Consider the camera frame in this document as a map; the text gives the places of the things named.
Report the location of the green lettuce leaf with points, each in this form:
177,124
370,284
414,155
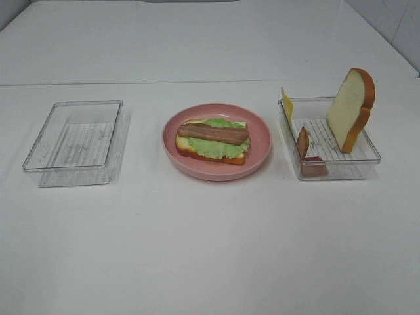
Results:
213,149

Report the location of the bread slice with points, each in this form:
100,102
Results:
183,146
351,108

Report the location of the bacon strip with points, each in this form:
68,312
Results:
229,135
311,166

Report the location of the pink round plate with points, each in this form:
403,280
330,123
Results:
260,135

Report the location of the yellow cheese slice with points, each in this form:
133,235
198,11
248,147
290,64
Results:
288,106

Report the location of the clear plastic right tray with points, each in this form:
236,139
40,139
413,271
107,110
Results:
311,114

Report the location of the clear plastic tray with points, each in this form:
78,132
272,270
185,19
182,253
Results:
79,144
311,114

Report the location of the clear plastic left tray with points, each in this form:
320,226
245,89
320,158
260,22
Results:
79,144

